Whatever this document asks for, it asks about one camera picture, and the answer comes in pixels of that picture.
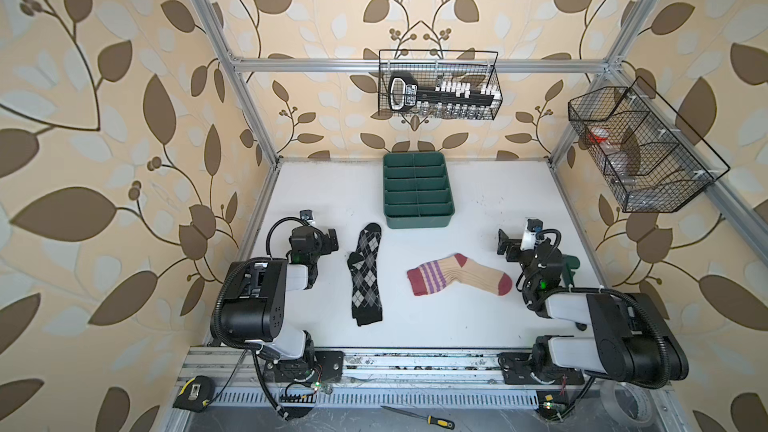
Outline black grey argyle sock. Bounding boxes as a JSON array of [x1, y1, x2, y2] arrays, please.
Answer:
[[347, 223, 383, 327]]

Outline yellow black handled screwdriver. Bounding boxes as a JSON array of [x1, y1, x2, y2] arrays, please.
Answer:
[[380, 405, 456, 430]]

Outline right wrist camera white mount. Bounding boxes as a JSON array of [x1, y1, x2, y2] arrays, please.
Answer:
[[520, 218, 543, 251]]

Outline black wire basket right wall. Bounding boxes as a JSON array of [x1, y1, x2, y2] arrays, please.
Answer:
[[568, 76, 730, 213]]

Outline green pipe wrench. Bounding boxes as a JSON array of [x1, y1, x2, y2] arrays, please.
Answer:
[[561, 254, 581, 288]]

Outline clear tape roll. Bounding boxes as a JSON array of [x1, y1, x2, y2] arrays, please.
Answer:
[[599, 381, 657, 428]]

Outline black socket set rail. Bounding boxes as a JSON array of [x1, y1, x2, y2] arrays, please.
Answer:
[[383, 72, 503, 115]]

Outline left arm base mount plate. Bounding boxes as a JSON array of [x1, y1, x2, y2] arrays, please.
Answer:
[[266, 350, 345, 384]]

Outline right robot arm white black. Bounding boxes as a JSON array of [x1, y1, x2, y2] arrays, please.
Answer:
[[497, 220, 690, 389]]

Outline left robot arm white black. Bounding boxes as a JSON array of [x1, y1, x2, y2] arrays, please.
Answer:
[[211, 210, 339, 372]]

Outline beige sock maroon purple stripes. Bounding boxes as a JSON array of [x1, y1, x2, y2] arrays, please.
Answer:
[[407, 253, 513, 296]]

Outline black wire basket back wall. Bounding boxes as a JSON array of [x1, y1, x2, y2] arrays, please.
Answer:
[[377, 48, 503, 121]]

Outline black wire basket wall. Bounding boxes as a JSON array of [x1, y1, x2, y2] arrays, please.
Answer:
[[568, 76, 730, 213], [377, 48, 503, 121]]

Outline black yellow tape measure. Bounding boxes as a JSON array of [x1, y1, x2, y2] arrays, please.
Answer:
[[173, 375, 216, 413]]

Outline aluminium front rail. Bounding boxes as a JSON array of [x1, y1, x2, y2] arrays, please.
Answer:
[[161, 345, 685, 432]]

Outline red lidded container in basket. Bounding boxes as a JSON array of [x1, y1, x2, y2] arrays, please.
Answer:
[[585, 126, 611, 146]]

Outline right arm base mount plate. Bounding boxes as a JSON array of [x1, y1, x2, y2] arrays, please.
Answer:
[[497, 352, 585, 388]]

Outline green plastic divided tray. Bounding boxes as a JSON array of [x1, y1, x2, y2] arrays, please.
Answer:
[[383, 152, 455, 229]]

